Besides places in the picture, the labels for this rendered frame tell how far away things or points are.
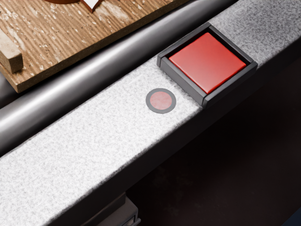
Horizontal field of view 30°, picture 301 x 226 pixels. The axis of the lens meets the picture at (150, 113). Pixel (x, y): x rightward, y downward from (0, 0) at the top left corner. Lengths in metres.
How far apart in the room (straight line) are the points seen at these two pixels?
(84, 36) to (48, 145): 0.13
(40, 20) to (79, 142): 0.15
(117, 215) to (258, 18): 0.28
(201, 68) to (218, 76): 0.02
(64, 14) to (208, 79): 0.17
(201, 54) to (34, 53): 0.17
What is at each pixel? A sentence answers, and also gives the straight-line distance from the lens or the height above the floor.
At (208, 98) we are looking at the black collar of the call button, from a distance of 0.56.
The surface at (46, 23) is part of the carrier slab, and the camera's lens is 0.61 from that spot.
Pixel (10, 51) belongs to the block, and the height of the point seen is 0.96.
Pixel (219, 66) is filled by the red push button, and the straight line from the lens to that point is 0.59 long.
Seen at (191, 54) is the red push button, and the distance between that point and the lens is 0.60.
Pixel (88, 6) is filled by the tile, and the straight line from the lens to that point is 0.62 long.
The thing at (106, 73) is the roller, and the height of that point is 0.91.
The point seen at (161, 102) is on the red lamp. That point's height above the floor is 0.92.
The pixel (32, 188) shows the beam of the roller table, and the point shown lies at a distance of 0.53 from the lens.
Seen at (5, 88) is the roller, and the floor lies 0.91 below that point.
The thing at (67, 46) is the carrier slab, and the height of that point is 0.94.
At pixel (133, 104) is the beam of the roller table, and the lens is 0.57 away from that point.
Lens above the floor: 1.39
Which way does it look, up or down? 57 degrees down
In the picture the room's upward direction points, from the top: 7 degrees clockwise
